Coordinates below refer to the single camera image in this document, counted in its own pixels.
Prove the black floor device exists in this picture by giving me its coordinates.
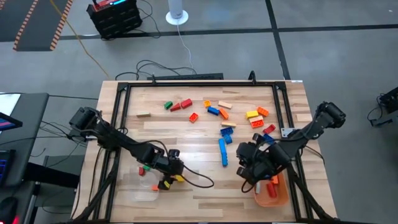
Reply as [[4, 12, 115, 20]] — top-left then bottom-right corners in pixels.
[[366, 86, 398, 128]]

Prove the red rounded block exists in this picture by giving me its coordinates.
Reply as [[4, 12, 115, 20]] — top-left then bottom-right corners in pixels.
[[266, 182, 278, 199]]

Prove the black backlit keyboard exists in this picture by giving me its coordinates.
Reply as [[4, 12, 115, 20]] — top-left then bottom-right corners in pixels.
[[0, 149, 16, 187]]

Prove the white paper sheet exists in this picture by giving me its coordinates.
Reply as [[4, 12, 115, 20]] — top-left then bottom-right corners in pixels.
[[0, 93, 21, 116]]

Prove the dark tablet screen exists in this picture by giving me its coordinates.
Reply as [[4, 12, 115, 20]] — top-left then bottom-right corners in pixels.
[[0, 111, 23, 131]]

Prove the black aluminium table frame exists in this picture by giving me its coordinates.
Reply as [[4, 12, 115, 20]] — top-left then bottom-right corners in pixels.
[[72, 70, 338, 223]]

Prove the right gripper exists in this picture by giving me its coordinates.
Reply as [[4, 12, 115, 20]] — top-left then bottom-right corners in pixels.
[[248, 144, 282, 186]]

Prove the clear plastic bin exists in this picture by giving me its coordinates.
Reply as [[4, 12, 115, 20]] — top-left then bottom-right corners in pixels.
[[128, 161, 162, 202]]

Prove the white round-base stand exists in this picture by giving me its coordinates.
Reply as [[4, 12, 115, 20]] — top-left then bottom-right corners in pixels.
[[165, 0, 190, 26]]

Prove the grey side desk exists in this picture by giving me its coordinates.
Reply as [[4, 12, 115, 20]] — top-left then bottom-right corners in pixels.
[[0, 91, 50, 187]]

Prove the black crate with red top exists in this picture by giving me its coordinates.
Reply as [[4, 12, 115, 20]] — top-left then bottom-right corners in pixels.
[[86, 0, 144, 40]]

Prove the hazard-striped black floor mat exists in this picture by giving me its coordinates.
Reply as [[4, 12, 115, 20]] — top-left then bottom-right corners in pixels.
[[0, 0, 75, 52]]

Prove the white floor cable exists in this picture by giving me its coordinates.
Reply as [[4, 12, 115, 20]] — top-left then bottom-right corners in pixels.
[[176, 24, 195, 74]]

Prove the black left camera cable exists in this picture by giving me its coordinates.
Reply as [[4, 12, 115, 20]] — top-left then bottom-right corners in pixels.
[[182, 164, 215, 189]]

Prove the silver mounting plate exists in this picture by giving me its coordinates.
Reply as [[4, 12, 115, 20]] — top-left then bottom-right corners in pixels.
[[280, 126, 295, 138]]

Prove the black computer mouse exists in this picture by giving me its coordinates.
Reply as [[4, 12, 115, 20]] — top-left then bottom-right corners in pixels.
[[0, 196, 19, 224]]

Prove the yellow floor cable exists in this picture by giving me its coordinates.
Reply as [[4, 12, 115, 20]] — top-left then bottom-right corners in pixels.
[[49, 0, 110, 79]]

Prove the orange plastic bin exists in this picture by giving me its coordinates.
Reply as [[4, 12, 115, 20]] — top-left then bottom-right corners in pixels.
[[252, 172, 290, 208]]

